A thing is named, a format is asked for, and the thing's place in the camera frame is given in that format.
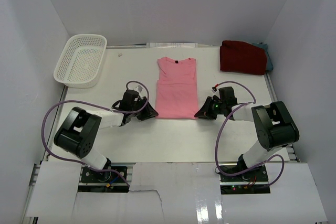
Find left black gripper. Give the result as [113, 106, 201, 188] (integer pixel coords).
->
[130, 97, 158, 121]

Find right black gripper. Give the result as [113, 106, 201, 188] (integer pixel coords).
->
[195, 97, 226, 120]

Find pink t shirt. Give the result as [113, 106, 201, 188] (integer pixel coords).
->
[155, 57, 198, 120]

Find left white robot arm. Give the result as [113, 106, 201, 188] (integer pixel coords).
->
[54, 89, 159, 182]

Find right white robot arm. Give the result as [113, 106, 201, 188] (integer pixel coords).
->
[195, 86, 299, 182]

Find folded dark red t shirt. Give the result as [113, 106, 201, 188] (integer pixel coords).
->
[219, 40, 267, 76]

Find papers at back edge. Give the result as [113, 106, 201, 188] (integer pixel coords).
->
[146, 42, 198, 48]

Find folded teal t shirt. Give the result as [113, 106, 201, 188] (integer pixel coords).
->
[253, 43, 274, 71]

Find white plastic mesh basket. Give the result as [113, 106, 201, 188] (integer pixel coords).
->
[53, 34, 107, 88]

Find white paper sheet front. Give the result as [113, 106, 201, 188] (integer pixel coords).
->
[26, 162, 327, 223]

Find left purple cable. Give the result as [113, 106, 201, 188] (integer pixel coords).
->
[41, 80, 150, 187]

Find purple cable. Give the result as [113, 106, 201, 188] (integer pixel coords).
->
[41, 80, 150, 187]
[212, 81, 285, 188]

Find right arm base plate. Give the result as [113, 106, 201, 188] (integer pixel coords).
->
[215, 166, 270, 195]

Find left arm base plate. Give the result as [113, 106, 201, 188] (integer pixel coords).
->
[78, 167, 129, 193]

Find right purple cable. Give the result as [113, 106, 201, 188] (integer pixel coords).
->
[212, 81, 285, 188]

